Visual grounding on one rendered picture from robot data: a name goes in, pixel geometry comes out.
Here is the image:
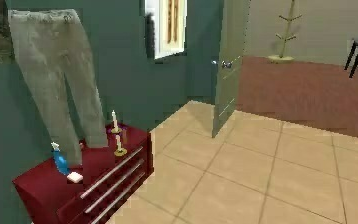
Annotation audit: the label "red chest of drawers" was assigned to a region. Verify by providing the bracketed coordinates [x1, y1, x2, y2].
[12, 123, 155, 224]

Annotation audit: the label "pale green coat stand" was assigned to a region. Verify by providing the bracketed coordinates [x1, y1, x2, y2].
[267, 0, 303, 64]

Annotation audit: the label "framed picture with white mat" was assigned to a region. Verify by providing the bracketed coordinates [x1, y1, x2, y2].
[144, 0, 189, 61]

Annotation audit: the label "blue spray bottle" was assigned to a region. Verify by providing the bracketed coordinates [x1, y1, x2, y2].
[50, 141, 70, 176]

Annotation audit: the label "white candle on brass holder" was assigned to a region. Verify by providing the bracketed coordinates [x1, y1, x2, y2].
[110, 110, 123, 135]
[113, 133, 128, 157]

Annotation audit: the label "silver door knob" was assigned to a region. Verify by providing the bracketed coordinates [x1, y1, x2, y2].
[211, 59, 234, 70]

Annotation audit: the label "beige trousers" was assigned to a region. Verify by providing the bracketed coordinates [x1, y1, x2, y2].
[7, 8, 109, 167]

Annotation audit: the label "white soap bar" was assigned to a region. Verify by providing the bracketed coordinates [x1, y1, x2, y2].
[66, 171, 84, 184]

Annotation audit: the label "grey-green room door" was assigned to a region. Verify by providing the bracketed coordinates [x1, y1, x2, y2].
[211, 0, 251, 139]

